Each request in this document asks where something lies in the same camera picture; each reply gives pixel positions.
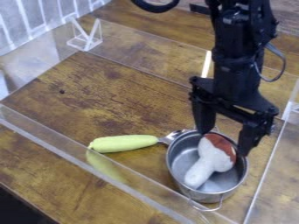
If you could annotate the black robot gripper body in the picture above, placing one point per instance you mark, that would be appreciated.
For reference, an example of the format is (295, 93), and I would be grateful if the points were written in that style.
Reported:
(233, 89)

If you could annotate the spoon with green handle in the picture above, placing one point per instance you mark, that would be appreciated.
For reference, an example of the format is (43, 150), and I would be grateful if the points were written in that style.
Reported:
(111, 144)

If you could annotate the red and white toy mushroom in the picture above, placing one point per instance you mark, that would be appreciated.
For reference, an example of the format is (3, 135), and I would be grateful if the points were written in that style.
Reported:
(217, 158)

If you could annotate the clear acrylic front barrier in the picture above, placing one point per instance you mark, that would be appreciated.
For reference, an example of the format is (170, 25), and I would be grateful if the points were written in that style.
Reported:
(80, 187)

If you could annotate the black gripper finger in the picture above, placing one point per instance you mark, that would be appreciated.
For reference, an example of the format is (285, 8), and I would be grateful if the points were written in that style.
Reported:
(250, 136)
(205, 115)

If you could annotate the clear acrylic triangular bracket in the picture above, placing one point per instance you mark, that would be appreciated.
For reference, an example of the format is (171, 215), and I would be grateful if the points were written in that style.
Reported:
(84, 41)

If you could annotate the silver steel pot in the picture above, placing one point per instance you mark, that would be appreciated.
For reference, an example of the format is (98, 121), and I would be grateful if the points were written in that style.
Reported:
(222, 184)

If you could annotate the black strip on table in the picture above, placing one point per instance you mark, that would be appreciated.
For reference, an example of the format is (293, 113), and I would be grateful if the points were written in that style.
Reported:
(199, 9)

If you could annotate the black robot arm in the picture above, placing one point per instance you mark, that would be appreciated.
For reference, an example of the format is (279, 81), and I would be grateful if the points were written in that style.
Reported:
(245, 27)

